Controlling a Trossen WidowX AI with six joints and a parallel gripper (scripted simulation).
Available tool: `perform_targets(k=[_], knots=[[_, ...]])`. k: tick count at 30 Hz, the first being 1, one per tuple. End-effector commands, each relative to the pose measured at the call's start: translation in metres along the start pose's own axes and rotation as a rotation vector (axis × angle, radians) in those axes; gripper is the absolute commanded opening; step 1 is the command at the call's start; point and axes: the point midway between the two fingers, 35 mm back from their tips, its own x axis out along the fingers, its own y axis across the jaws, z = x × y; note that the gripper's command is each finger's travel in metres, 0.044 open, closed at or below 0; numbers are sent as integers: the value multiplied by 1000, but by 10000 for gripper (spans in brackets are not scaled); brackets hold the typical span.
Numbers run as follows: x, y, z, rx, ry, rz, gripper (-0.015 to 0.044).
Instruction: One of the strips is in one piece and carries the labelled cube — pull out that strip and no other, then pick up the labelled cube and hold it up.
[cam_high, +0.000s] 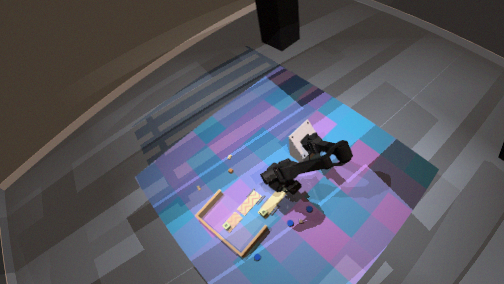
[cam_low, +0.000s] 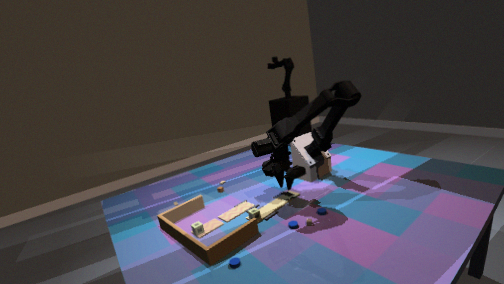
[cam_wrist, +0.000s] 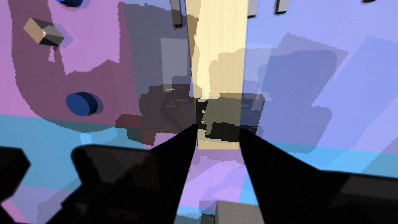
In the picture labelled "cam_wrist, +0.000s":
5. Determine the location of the blue button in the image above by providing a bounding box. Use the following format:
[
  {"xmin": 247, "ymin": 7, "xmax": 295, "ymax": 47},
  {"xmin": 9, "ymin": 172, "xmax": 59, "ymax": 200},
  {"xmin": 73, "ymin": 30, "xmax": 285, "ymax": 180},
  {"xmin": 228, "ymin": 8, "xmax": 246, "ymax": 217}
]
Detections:
[
  {"xmin": 66, "ymin": 92, "xmax": 98, "ymax": 116},
  {"xmin": 56, "ymin": 0, "xmax": 83, "ymax": 7}
]

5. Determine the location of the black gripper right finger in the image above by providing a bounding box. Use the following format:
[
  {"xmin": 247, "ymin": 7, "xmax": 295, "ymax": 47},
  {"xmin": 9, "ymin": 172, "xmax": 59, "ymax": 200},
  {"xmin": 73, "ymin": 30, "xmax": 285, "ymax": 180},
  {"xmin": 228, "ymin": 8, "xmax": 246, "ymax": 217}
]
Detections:
[{"xmin": 238, "ymin": 128, "xmax": 398, "ymax": 224}]

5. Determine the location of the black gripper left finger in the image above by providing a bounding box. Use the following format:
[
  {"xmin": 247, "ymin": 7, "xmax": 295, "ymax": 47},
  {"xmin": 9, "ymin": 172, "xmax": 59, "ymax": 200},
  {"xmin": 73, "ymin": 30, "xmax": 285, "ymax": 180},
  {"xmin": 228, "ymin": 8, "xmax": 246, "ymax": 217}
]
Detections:
[{"xmin": 71, "ymin": 124, "xmax": 198, "ymax": 224}]

